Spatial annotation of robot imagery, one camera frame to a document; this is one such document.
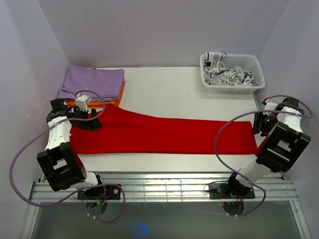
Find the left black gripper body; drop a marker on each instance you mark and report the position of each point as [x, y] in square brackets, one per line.
[79, 114]

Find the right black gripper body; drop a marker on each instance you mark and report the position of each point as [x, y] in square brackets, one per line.
[268, 123]

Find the red trousers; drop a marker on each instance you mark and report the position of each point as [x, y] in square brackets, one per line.
[123, 131]

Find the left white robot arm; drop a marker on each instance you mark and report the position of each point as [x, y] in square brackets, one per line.
[59, 161]

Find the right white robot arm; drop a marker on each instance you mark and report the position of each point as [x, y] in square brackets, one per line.
[284, 142]

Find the folded purple trousers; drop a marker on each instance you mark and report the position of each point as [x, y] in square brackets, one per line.
[97, 83]

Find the black white printed trousers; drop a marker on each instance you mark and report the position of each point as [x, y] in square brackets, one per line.
[216, 73]

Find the white plastic basket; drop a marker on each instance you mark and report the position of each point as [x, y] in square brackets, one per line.
[248, 62]

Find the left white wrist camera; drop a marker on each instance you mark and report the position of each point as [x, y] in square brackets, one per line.
[82, 102]

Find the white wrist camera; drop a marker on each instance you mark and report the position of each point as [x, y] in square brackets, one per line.
[82, 102]
[269, 107]

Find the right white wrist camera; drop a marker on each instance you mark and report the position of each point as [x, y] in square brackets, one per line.
[269, 107]

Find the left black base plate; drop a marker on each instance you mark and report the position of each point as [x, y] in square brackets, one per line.
[109, 192]

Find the aluminium frame rail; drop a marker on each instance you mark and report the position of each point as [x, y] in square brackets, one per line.
[192, 187]

